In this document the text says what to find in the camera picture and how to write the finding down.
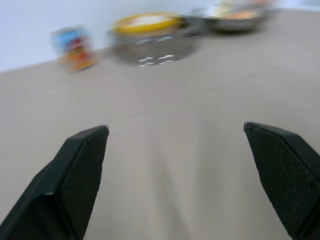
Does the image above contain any steel pot with yellow lid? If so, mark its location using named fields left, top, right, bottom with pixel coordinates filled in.
left=106, top=11, right=201, bottom=68

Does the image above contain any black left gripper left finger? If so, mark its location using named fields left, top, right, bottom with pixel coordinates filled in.
left=0, top=124, right=110, bottom=240

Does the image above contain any colourful printed can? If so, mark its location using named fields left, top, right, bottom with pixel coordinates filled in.
left=49, top=24, right=98, bottom=74

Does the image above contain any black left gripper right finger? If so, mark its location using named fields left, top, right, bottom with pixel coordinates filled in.
left=243, top=121, right=320, bottom=240

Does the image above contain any steel pan with food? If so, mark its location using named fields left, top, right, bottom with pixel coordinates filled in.
left=191, top=0, right=278, bottom=33

